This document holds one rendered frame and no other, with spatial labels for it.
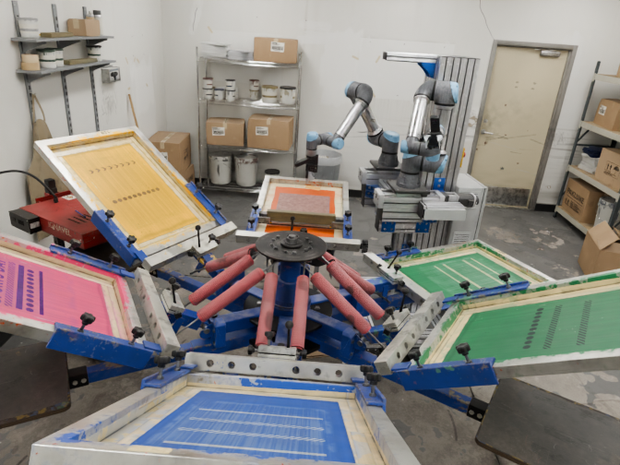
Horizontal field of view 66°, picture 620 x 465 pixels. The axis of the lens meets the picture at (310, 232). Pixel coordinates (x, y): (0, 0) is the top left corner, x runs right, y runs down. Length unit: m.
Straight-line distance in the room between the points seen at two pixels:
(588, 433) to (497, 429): 0.31
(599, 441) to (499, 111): 5.32
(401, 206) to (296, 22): 3.74
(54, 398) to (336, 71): 5.23
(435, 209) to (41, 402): 2.23
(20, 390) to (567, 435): 1.84
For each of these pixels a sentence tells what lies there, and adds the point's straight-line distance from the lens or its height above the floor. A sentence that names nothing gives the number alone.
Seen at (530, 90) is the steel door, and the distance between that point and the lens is 6.90.
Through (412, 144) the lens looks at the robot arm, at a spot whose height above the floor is 1.58.
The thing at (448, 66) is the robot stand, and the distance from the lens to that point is 3.16.
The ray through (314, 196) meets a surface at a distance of 3.23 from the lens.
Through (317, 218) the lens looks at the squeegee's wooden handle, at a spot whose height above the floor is 1.11.
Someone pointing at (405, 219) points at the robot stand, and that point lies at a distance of 3.12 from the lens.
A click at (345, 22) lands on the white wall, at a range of 6.32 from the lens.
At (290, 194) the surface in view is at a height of 1.09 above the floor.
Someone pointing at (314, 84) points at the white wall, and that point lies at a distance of 6.36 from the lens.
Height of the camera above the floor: 2.15
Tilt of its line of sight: 23 degrees down
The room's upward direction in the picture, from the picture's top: 4 degrees clockwise
